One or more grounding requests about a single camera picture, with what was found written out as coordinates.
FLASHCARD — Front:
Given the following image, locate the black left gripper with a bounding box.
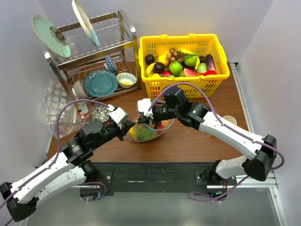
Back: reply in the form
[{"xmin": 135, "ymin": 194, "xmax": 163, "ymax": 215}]
[{"xmin": 91, "ymin": 119, "xmax": 135, "ymax": 149}]

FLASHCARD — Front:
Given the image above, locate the yellow bell pepper toy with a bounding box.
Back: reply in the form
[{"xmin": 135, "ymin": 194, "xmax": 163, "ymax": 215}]
[{"xmin": 128, "ymin": 127, "xmax": 136, "ymax": 140}]

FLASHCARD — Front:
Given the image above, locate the clear zip bag blue seal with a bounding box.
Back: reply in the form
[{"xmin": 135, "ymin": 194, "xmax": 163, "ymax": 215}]
[{"xmin": 127, "ymin": 119, "xmax": 174, "ymax": 143}]

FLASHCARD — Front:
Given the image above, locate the green grape bunch toy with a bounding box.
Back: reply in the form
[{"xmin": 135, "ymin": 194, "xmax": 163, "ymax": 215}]
[{"xmin": 137, "ymin": 129, "xmax": 157, "ymax": 142}]

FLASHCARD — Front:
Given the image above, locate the red yellow apple toy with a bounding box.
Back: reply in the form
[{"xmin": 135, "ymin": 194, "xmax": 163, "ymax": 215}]
[{"xmin": 161, "ymin": 120, "xmax": 174, "ymax": 129}]

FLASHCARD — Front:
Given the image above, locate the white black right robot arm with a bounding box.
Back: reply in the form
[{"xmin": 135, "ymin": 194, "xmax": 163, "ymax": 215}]
[{"xmin": 137, "ymin": 86, "xmax": 277, "ymax": 185}]

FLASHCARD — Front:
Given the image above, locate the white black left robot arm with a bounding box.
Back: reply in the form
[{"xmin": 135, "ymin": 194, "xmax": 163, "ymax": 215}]
[{"xmin": 0, "ymin": 120, "xmax": 135, "ymax": 222}]

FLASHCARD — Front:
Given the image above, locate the polka dot plastic bag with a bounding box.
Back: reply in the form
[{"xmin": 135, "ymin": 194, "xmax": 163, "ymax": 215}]
[{"xmin": 38, "ymin": 79, "xmax": 92, "ymax": 139}]

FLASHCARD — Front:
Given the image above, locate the black white floral bowl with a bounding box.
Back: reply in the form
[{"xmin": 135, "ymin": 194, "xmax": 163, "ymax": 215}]
[{"xmin": 91, "ymin": 104, "xmax": 109, "ymax": 123}]

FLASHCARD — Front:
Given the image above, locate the yellow blue patterned bowl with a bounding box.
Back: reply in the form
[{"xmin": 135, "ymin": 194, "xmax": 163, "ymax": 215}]
[{"xmin": 116, "ymin": 72, "xmax": 137, "ymax": 89}]

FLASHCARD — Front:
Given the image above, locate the teal scalloped plate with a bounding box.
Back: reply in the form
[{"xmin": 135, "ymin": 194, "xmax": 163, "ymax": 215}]
[{"xmin": 83, "ymin": 70, "xmax": 119, "ymax": 97}]

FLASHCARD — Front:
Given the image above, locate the yellow banana toy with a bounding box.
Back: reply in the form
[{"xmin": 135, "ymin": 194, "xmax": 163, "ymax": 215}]
[{"xmin": 145, "ymin": 63, "xmax": 156, "ymax": 78}]

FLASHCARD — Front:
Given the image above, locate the dark avocado toy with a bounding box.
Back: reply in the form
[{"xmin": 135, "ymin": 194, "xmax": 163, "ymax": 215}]
[
  {"xmin": 153, "ymin": 62, "xmax": 165, "ymax": 74},
  {"xmin": 144, "ymin": 54, "xmax": 156, "ymax": 65}
]

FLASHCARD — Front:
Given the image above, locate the green apple toy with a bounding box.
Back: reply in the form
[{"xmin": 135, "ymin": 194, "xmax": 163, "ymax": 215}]
[
  {"xmin": 184, "ymin": 53, "xmax": 198, "ymax": 67},
  {"xmin": 169, "ymin": 60, "xmax": 183, "ymax": 74}
]

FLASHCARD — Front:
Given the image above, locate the watermelon slice toy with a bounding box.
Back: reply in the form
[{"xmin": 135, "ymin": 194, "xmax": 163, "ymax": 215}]
[{"xmin": 183, "ymin": 68, "xmax": 204, "ymax": 77}]

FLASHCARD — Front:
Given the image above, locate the yellow pear toy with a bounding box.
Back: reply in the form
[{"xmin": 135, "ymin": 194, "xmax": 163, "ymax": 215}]
[{"xmin": 158, "ymin": 52, "xmax": 170, "ymax": 67}]

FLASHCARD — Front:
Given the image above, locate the blue zigzag bowl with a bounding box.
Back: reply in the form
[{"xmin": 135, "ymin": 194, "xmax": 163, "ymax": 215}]
[{"xmin": 104, "ymin": 56, "xmax": 118, "ymax": 74}]

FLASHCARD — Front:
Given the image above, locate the steel two-tier dish rack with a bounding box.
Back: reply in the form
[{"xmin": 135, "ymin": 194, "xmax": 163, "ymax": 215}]
[{"xmin": 44, "ymin": 10, "xmax": 142, "ymax": 99}]

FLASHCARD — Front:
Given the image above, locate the brown grape bunch toy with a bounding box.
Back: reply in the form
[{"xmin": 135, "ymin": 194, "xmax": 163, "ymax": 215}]
[{"xmin": 166, "ymin": 47, "xmax": 186, "ymax": 62}]

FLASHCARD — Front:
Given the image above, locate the yellow plastic basket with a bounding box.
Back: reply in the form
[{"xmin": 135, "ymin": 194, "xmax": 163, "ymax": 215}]
[{"xmin": 138, "ymin": 33, "xmax": 230, "ymax": 101}]

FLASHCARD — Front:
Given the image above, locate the red pepper toy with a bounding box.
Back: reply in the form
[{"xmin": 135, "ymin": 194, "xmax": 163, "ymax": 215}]
[{"xmin": 204, "ymin": 70, "xmax": 216, "ymax": 76}]

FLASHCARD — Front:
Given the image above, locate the cream ceramic mug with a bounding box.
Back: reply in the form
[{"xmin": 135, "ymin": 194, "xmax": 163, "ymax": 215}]
[{"xmin": 222, "ymin": 115, "xmax": 238, "ymax": 125}]

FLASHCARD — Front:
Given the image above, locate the purple eggplant toy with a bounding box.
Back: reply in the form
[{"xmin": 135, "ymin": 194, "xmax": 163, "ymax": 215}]
[{"xmin": 206, "ymin": 54, "xmax": 216, "ymax": 73}]

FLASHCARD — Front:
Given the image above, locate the beige blue-edged plate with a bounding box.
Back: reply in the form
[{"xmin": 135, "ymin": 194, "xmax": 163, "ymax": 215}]
[{"xmin": 71, "ymin": 0, "xmax": 100, "ymax": 47}]

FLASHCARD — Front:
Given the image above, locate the mint green flower plate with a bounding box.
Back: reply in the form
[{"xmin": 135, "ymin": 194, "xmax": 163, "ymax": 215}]
[{"xmin": 32, "ymin": 15, "xmax": 71, "ymax": 58}]

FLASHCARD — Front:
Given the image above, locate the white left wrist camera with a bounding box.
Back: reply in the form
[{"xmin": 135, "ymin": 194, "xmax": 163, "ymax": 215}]
[{"xmin": 107, "ymin": 105, "xmax": 128, "ymax": 127}]

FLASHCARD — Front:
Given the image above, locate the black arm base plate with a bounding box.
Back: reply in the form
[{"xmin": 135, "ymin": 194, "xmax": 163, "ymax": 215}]
[{"xmin": 93, "ymin": 162, "xmax": 237, "ymax": 196}]

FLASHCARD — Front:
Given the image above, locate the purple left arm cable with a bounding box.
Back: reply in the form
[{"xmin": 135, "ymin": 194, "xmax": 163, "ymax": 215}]
[{"xmin": 0, "ymin": 98, "xmax": 112, "ymax": 226}]

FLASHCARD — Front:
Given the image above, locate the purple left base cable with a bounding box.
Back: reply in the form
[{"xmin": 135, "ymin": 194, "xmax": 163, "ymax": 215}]
[{"xmin": 79, "ymin": 180, "xmax": 108, "ymax": 202}]

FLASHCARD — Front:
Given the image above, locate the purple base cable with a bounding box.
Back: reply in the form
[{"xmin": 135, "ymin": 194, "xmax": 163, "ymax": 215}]
[
  {"xmin": 79, "ymin": 180, "xmax": 108, "ymax": 202},
  {"xmin": 187, "ymin": 175, "xmax": 250, "ymax": 202}
]

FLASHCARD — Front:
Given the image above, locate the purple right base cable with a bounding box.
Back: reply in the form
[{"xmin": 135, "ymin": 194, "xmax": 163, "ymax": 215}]
[{"xmin": 187, "ymin": 175, "xmax": 250, "ymax": 202}]

